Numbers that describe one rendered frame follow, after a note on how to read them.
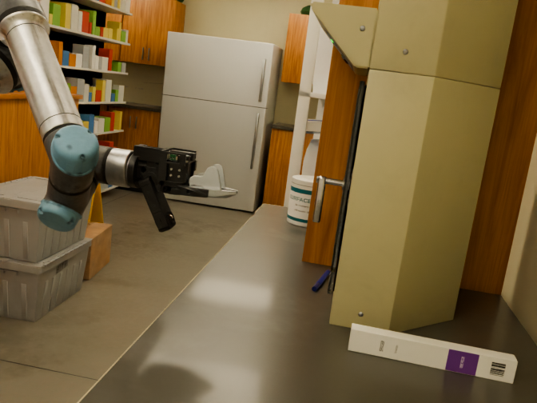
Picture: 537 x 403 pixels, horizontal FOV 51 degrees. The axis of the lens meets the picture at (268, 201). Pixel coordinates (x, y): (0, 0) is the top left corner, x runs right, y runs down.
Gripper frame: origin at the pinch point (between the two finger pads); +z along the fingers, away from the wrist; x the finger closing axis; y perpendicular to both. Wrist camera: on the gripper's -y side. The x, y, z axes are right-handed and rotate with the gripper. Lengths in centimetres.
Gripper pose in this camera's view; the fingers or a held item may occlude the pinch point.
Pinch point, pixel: (230, 195)
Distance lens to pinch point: 109.8
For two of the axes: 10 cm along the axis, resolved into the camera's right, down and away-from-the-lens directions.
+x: 1.6, -1.8, 9.7
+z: 9.8, 1.6, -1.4
